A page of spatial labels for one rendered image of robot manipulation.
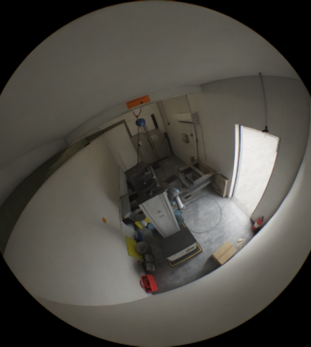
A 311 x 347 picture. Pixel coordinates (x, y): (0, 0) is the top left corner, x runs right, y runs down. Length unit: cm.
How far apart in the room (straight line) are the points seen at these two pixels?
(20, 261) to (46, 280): 23
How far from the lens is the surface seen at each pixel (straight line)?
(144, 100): 195
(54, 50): 42
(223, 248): 240
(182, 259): 228
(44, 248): 113
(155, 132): 507
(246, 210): 321
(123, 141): 515
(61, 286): 118
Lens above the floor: 256
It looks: 32 degrees down
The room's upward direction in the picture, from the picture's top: 23 degrees counter-clockwise
